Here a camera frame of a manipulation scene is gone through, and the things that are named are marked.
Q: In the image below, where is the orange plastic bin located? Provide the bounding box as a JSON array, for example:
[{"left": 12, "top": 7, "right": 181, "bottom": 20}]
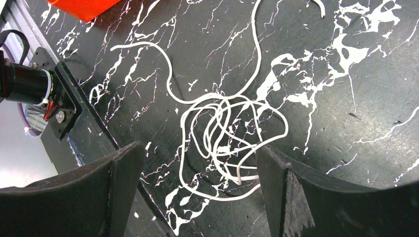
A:
[{"left": 47, "top": 0, "right": 121, "bottom": 22}]

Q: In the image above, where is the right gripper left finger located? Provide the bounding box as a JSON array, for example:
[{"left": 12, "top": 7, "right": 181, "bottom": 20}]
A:
[{"left": 0, "top": 141, "right": 145, "bottom": 237}]

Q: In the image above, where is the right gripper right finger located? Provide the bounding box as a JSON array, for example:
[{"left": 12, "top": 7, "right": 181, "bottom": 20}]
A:
[{"left": 256, "top": 146, "right": 419, "bottom": 237}]

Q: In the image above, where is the cable bundle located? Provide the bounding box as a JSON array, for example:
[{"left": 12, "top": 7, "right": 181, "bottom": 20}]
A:
[{"left": 110, "top": 0, "right": 326, "bottom": 201}]

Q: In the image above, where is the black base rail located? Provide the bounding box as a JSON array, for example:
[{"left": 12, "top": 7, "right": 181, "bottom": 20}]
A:
[{"left": 0, "top": 29, "right": 171, "bottom": 237}]

